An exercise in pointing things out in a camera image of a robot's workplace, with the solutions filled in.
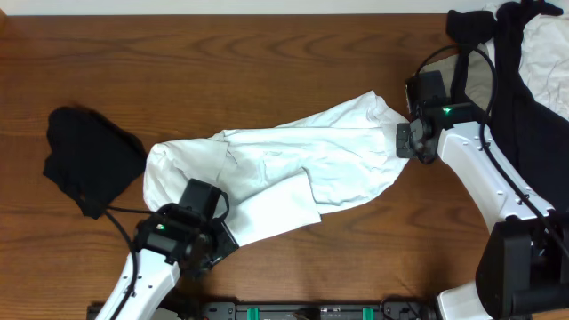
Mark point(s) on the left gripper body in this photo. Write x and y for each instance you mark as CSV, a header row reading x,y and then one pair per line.
x,y
220,240

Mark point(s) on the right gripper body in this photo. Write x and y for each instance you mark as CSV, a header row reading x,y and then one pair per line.
x,y
406,144

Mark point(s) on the white t-shirt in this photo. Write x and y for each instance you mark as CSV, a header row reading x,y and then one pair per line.
x,y
283,178

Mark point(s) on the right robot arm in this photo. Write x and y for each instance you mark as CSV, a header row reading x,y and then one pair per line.
x,y
523,270

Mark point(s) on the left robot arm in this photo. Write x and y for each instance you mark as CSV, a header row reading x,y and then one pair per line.
x,y
187,238

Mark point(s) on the beige garment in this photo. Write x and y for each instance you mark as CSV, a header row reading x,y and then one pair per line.
x,y
465,79

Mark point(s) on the black garment in pile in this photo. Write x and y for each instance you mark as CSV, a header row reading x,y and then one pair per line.
x,y
532,137

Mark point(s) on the folded black cloth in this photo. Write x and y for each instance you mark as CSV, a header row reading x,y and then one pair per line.
x,y
92,160

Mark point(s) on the white wrinkled garment in pile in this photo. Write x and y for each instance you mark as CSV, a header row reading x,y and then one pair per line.
x,y
544,61

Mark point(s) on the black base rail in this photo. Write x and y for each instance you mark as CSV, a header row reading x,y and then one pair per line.
x,y
386,310

